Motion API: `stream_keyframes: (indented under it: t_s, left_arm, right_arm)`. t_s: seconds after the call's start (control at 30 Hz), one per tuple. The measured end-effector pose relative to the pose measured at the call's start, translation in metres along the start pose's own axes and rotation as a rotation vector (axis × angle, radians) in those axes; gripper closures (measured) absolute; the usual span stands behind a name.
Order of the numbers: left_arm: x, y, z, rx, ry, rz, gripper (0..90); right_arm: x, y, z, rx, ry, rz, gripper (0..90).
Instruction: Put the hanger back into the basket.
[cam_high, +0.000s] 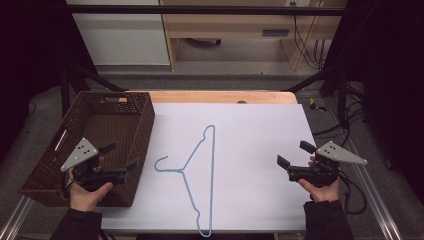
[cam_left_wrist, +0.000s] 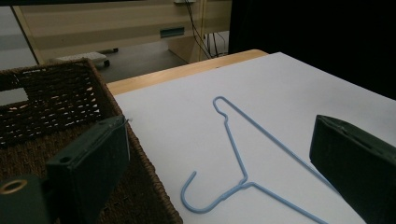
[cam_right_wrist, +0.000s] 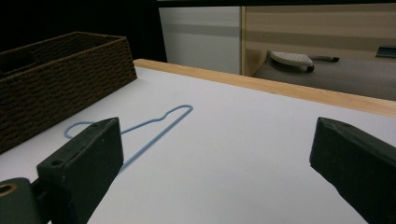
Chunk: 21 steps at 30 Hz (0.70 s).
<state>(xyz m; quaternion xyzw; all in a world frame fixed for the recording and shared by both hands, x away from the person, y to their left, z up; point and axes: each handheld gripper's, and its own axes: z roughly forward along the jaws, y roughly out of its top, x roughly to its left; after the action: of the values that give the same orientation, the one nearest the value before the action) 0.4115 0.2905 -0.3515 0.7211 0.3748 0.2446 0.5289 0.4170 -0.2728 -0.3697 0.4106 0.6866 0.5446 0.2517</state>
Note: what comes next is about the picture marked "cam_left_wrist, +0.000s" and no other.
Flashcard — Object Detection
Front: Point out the blue wire clothes hanger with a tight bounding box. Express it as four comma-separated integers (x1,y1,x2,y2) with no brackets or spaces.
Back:
180,95,340,224

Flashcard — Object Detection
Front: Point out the white sheet table cover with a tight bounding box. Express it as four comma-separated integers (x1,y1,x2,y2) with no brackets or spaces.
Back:
113,51,396,224

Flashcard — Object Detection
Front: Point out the brown woven wicker basket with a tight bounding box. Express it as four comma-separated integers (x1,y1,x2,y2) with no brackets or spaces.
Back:
0,57,184,224

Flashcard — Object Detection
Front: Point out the black cable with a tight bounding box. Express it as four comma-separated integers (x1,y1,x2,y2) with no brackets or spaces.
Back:
184,0,230,60

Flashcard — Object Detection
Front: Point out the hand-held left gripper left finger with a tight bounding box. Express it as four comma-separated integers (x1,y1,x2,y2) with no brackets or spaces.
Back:
0,114,131,224

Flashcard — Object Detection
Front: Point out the beige cabinet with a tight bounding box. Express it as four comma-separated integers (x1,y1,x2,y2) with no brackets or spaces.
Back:
12,0,233,65

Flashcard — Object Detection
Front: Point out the white wheeled platform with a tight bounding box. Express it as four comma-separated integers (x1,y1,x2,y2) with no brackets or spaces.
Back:
49,50,111,69

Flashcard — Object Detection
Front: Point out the black curtain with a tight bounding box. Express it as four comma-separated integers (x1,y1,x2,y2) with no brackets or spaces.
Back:
228,0,396,101

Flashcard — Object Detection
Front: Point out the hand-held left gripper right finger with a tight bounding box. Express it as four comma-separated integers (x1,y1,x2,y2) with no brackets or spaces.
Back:
308,114,396,224

